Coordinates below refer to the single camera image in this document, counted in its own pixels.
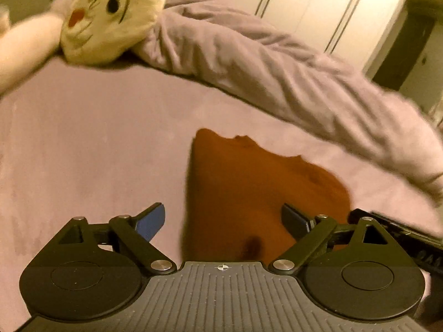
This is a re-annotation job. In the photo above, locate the pink bed sheet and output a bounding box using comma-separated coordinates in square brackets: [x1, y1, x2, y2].
[1, 57, 442, 331]

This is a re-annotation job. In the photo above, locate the rust orange knit sweater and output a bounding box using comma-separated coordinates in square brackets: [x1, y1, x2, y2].
[182, 129, 351, 264]

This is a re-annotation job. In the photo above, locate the cream plush cat toy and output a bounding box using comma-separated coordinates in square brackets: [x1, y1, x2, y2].
[1, 0, 166, 93]

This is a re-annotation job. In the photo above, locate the grey fleece blanket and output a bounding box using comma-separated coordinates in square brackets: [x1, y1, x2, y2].
[133, 0, 442, 204]

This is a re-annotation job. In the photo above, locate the dark door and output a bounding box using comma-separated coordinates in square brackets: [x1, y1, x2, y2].
[372, 14, 436, 91]

